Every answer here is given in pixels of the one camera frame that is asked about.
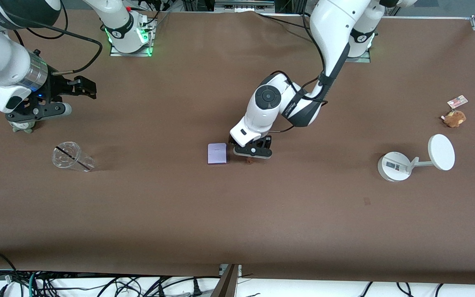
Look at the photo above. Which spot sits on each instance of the brown table cover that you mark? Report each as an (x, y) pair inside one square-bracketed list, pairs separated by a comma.
[(237, 222)]

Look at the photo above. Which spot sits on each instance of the brown slanted post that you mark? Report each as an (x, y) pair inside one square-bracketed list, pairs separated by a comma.
[(226, 284)]

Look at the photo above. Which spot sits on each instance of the brown lion statue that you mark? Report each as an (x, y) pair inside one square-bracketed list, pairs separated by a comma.
[(249, 161)]

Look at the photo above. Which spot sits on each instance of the black straw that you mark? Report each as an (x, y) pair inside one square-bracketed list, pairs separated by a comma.
[(72, 159)]

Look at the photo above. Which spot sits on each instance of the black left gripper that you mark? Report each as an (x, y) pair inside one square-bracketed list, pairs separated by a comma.
[(230, 140)]

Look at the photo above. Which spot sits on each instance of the silver metal rail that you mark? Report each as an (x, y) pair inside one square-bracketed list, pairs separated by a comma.
[(243, 5)]

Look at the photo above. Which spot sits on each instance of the green plush toy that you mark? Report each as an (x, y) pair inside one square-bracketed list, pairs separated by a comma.
[(23, 128)]

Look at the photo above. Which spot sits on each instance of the clear plastic cup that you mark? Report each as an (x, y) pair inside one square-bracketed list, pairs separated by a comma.
[(66, 156)]

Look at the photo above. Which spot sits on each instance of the white round stand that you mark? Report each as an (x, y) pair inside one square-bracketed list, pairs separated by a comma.
[(394, 167)]

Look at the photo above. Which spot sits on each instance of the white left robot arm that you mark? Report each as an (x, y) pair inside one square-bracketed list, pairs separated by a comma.
[(332, 29)]

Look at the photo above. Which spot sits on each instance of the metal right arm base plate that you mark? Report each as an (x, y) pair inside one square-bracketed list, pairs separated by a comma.
[(146, 45)]

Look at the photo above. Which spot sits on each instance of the small lavender box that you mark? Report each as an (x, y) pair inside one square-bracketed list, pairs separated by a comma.
[(217, 153)]

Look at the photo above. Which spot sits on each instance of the small pink tag card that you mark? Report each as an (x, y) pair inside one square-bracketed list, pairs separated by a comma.
[(457, 101)]

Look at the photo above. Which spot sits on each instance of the silver metal bracket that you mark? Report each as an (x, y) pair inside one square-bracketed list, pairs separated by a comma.
[(239, 270)]

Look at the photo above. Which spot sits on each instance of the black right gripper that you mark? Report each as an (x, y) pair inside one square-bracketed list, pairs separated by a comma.
[(57, 88)]

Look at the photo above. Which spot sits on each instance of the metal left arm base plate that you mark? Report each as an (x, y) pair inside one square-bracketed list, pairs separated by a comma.
[(361, 60)]

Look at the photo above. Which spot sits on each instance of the brown plush toy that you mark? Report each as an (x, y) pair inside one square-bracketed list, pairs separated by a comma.
[(455, 119)]

